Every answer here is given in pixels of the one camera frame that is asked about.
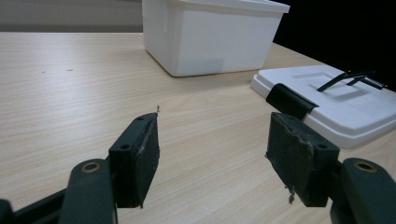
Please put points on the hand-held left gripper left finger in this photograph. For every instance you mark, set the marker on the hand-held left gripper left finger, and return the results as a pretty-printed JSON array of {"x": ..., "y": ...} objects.
[{"x": 137, "y": 161}]

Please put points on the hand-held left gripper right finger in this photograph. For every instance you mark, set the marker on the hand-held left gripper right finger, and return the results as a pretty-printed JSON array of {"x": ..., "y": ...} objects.
[{"x": 299, "y": 161}]

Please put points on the white plastic storage box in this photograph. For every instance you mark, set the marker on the white plastic storage box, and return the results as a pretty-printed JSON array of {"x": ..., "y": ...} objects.
[{"x": 211, "y": 37}]

